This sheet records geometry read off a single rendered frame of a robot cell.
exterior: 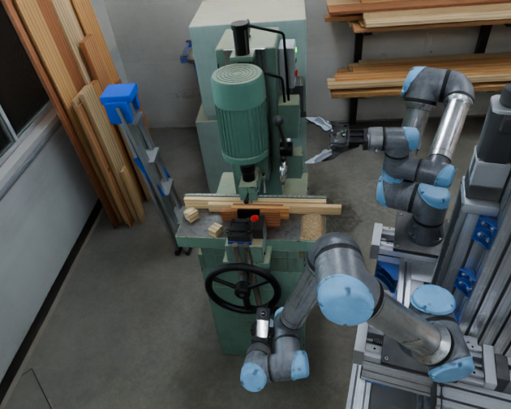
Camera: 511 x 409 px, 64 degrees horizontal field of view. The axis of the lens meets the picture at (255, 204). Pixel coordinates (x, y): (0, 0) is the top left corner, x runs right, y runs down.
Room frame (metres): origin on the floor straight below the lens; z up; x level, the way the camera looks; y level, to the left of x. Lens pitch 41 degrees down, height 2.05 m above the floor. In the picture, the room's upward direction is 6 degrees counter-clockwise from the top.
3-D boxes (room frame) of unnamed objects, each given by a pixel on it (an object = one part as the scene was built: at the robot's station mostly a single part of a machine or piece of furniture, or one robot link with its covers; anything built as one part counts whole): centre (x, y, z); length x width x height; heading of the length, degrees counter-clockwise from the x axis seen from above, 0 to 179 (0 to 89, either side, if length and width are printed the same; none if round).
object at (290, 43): (1.59, -0.18, 1.40); 0.10 x 0.06 x 0.16; 169
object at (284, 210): (1.26, -0.02, 0.93); 0.24 x 0.01 x 0.06; 79
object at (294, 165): (1.45, -0.17, 1.02); 0.09 x 0.07 x 0.12; 79
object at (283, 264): (1.42, -0.01, 0.76); 0.57 x 0.45 x 0.09; 169
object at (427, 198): (1.15, -0.66, 0.98); 0.13 x 0.12 x 0.14; 57
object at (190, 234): (1.20, 0.03, 0.87); 0.61 x 0.30 x 0.06; 79
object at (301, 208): (1.28, -0.07, 0.92); 0.55 x 0.02 x 0.04; 79
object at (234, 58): (1.44, -0.01, 1.54); 0.08 x 0.08 x 0.17; 79
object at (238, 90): (1.30, 0.02, 1.35); 0.18 x 0.18 x 0.31
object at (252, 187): (1.32, 0.01, 1.03); 0.14 x 0.07 x 0.09; 169
